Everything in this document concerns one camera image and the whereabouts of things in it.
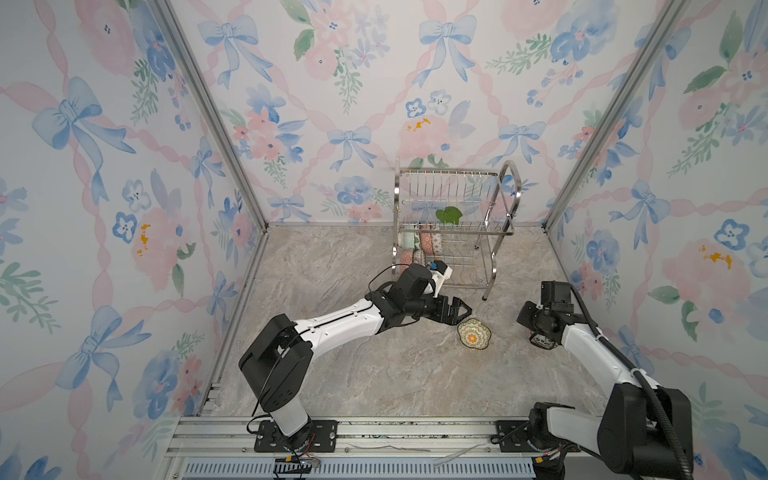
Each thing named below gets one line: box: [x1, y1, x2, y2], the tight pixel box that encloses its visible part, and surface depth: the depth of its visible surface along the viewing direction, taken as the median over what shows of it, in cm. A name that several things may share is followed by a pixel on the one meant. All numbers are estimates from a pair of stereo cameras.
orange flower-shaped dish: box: [457, 318, 492, 350], surface depth 92 cm
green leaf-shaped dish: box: [436, 206, 463, 225], surface depth 87 cm
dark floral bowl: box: [529, 333, 559, 350], surface depth 73 cm
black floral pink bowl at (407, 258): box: [401, 250, 413, 273], surface depth 94 cm
